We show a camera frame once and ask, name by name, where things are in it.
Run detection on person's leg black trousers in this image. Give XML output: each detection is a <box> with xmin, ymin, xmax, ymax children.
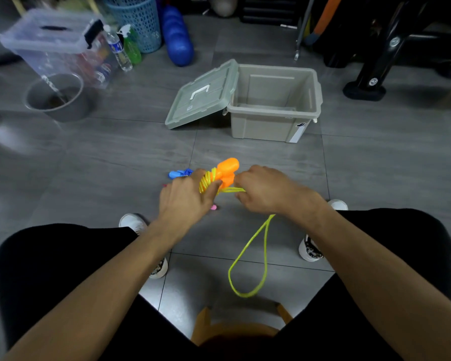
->
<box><xmin>0</xmin><ymin>223</ymin><xmax>200</xmax><ymax>361</ymax></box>
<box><xmin>274</xmin><ymin>208</ymin><xmax>451</xmax><ymax>361</ymax></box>

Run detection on person's right leg black trousers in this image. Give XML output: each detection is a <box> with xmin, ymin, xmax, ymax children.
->
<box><xmin>274</xmin><ymin>208</ymin><xmax>451</xmax><ymax>361</ymax></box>

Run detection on orange and green foam stick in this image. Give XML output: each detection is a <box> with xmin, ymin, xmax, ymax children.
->
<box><xmin>304</xmin><ymin>0</ymin><xmax>343</xmax><ymax>46</ymax></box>

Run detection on clear water bottle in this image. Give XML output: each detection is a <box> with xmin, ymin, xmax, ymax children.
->
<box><xmin>102</xmin><ymin>25</ymin><xmax>133</xmax><ymax>72</ymax></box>

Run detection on orange-handled yellow jump rope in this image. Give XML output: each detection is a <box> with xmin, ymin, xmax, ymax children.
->
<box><xmin>198</xmin><ymin>157</ymin><xmax>276</xmax><ymax>299</ymax></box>

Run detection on beige exercise ball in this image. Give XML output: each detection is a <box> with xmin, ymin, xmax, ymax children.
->
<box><xmin>210</xmin><ymin>0</ymin><xmax>238</xmax><ymax>18</ymax></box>

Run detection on person's left forearm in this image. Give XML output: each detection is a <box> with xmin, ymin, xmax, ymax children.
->
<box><xmin>2</xmin><ymin>221</ymin><xmax>173</xmax><ymax>361</ymax></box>

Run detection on white shoe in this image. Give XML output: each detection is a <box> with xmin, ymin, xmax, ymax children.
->
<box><xmin>299</xmin><ymin>199</ymin><xmax>349</xmax><ymax>263</ymax></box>
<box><xmin>118</xmin><ymin>213</ymin><xmax>169</xmax><ymax>279</ymax></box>

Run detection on white left shoe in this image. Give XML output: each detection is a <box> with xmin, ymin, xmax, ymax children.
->
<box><xmin>118</xmin><ymin>213</ymin><xmax>169</xmax><ymax>279</ymax></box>

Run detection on white right shoe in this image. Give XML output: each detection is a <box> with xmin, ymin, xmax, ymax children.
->
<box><xmin>299</xmin><ymin>199</ymin><xmax>349</xmax><ymax>263</ymax></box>

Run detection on clear plastic lidded bin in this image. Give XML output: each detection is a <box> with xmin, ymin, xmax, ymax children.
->
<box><xmin>0</xmin><ymin>8</ymin><xmax>117</xmax><ymax>90</ymax></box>

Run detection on black dumbbell rack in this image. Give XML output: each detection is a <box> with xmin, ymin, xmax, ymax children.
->
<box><xmin>321</xmin><ymin>0</ymin><xmax>451</xmax><ymax>102</ymax></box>

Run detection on person's right hand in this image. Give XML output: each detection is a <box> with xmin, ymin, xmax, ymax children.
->
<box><xmin>234</xmin><ymin>165</ymin><xmax>326</xmax><ymax>219</ymax></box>

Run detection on person's left leg black trousers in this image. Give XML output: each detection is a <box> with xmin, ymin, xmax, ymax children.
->
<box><xmin>0</xmin><ymin>223</ymin><xmax>200</xmax><ymax>361</ymax></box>

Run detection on green spray bottle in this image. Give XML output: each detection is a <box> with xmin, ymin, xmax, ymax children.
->
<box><xmin>118</xmin><ymin>24</ymin><xmax>143</xmax><ymax>66</ymax></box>

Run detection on light blue mesh basket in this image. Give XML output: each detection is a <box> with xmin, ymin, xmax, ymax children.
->
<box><xmin>103</xmin><ymin>0</ymin><xmax>162</xmax><ymax>54</ymax></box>

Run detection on person's right forearm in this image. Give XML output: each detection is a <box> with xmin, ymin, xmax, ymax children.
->
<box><xmin>308</xmin><ymin>201</ymin><xmax>451</xmax><ymax>361</ymax></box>

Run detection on wooden stool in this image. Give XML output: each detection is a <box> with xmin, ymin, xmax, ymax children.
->
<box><xmin>190</xmin><ymin>303</ymin><xmax>294</xmax><ymax>346</ymax></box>

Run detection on grey metal bowl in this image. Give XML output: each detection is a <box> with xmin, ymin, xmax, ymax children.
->
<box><xmin>24</xmin><ymin>73</ymin><xmax>95</xmax><ymax>123</ymax></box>

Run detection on grey plastic storage box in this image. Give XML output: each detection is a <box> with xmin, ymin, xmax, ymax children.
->
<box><xmin>223</xmin><ymin>64</ymin><xmax>323</xmax><ymax>144</ymax></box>

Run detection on grey-green box lid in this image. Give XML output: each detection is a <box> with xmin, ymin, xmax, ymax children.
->
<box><xmin>164</xmin><ymin>59</ymin><xmax>240</xmax><ymax>130</ymax></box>

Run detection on person's left hand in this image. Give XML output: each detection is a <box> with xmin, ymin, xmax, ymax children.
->
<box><xmin>157</xmin><ymin>168</ymin><xmax>223</xmax><ymax>237</ymax></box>

